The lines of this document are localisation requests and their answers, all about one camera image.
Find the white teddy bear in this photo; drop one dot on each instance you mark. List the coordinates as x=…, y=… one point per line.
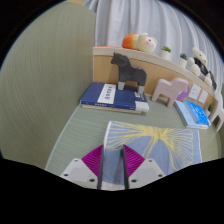
x=199, y=61

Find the cream and orange plush toy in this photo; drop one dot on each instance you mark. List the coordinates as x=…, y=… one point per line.
x=141, y=41

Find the small potted plant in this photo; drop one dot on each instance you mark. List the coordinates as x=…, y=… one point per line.
x=165, y=54
x=182, y=62
x=209, y=108

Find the dark blue book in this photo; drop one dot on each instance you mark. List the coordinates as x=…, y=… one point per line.
x=123, y=98

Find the bright blue book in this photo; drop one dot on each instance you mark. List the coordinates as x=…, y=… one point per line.
x=199, y=115

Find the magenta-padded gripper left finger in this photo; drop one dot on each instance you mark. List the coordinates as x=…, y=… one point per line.
x=91, y=163

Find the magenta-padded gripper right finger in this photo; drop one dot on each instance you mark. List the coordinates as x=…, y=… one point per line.
x=135, y=163

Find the pink horse figure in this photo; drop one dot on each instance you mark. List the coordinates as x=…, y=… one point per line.
x=170, y=88

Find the wooden desk shelf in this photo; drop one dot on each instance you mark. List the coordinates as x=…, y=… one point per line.
x=103, y=68

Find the white wall socket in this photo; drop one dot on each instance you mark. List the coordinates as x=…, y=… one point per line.
x=194, y=91
x=203, y=96

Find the light blue book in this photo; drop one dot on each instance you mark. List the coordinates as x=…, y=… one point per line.
x=183, y=115

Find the small dark horse figure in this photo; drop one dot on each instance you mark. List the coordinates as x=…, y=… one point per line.
x=212, y=80

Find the dark grey horse figure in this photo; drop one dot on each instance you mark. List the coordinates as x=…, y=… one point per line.
x=131, y=73

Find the green desk divider panel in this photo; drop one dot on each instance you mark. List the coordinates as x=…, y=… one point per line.
x=43, y=86

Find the white curtain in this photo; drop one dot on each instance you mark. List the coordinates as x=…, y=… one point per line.
x=133, y=16

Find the blue towel with yellow print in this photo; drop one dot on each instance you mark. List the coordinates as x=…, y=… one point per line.
x=160, y=143

